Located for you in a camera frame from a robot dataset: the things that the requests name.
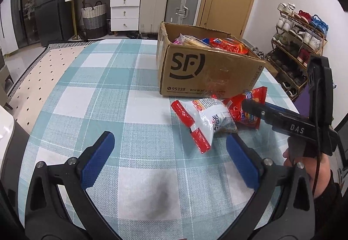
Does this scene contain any large red snack packet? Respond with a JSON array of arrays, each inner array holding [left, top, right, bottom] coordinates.
[[211, 86, 268, 130]]

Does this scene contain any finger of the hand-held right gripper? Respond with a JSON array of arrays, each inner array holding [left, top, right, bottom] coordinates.
[[241, 99, 276, 127], [265, 103, 300, 117]]

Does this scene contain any orange snack packet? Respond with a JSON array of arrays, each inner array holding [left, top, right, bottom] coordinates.
[[217, 39, 249, 55]]

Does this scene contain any clear cracker packet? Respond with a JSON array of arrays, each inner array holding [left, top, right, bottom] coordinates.
[[181, 35, 212, 48]]

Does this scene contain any white drawer desk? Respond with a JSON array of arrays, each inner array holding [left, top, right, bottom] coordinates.
[[64, 0, 142, 32]]

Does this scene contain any black cable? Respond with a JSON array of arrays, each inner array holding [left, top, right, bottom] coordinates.
[[311, 156, 324, 198]]

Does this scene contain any brown cardboard box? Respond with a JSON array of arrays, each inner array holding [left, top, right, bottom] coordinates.
[[156, 22, 265, 98]]

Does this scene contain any beige suitcase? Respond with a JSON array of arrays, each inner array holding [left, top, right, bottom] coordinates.
[[140, 0, 169, 34]]

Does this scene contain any person's right hand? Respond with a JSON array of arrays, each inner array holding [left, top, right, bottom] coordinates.
[[283, 148, 331, 200]]

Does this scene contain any grey beige chair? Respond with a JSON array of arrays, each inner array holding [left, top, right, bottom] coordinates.
[[0, 47, 13, 110]]

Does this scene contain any tall glass-door cabinet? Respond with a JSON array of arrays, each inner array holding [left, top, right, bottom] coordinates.
[[11, 0, 37, 49]]

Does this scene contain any group of assorted shoes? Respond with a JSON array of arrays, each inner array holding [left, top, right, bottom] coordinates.
[[272, 2, 328, 96]]

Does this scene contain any grey woven laundry basket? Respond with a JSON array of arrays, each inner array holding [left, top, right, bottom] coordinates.
[[81, 2, 107, 39]]

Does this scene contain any pair of black floor shoes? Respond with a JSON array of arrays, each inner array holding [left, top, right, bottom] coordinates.
[[249, 47, 266, 58]]

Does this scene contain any silver suitcase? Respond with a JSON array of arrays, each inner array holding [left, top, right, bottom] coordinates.
[[166, 0, 200, 26]]

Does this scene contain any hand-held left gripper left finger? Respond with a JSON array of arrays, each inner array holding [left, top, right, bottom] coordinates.
[[26, 131, 120, 240]]

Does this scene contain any checkered teal tablecloth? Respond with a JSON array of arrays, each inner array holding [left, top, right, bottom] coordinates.
[[18, 37, 302, 240]]

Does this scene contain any cream dotted rug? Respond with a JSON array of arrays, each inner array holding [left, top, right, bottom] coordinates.
[[7, 42, 91, 132]]

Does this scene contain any wooden shoe rack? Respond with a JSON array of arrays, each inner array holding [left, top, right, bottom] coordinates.
[[267, 2, 328, 102]]

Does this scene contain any person's right forearm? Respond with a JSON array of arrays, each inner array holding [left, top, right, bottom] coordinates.
[[313, 171, 348, 233]]

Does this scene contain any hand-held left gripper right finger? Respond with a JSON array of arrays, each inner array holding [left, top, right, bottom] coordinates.
[[220, 133, 316, 240]]

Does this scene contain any small cardboard box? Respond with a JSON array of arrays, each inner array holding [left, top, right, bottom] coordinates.
[[265, 62, 279, 78]]

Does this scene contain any white red-ended snack packet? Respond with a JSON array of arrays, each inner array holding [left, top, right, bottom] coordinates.
[[171, 98, 238, 154]]

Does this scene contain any white marble side table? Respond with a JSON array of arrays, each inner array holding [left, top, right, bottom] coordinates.
[[0, 104, 15, 148]]

